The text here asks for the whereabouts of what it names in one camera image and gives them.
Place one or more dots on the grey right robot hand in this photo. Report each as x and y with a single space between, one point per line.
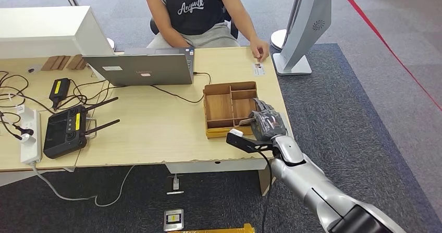
267 124

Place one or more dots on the person's left hand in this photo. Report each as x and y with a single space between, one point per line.
259 48

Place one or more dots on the white ID card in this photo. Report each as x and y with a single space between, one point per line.
259 70

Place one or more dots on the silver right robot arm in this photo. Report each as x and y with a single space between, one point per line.
304 183

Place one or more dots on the person's right forearm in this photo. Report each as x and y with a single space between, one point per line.
167 29

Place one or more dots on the person's left forearm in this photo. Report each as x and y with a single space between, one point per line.
248 24

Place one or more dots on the person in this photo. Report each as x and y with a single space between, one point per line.
193 14

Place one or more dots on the white round stanchion base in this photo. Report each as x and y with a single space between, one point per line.
278 37

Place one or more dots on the wooden organizer box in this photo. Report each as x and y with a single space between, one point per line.
219 107

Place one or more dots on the grey kiosk stand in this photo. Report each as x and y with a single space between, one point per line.
310 10

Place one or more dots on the dark blue floor rug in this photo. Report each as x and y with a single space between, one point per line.
345 103

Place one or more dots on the floor socket with white plug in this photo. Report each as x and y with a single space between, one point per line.
175 184

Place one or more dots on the yellow taped board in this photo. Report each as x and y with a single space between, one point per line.
221 230

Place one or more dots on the red barrier tape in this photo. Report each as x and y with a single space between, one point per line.
380 34

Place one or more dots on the grey laptop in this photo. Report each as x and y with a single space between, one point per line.
138 69

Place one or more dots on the silver floor box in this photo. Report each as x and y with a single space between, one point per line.
173 220

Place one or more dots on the wooden slat block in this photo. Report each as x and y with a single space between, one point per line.
55 63
77 62

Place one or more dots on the black remote controller with antennas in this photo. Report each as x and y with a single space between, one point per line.
64 134

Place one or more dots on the black power adapter yellow label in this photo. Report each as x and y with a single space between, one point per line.
59 90

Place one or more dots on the white desk riser box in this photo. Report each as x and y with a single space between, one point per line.
41 27

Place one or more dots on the small white round device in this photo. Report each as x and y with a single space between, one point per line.
31 69

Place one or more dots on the white power strip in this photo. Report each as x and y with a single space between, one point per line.
31 148

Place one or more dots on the white plug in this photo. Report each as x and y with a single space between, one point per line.
28 138

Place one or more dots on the black plug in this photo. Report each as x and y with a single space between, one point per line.
26 130

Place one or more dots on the black camera bracket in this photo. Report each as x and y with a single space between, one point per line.
245 143

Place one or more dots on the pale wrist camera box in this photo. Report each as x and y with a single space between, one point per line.
236 132

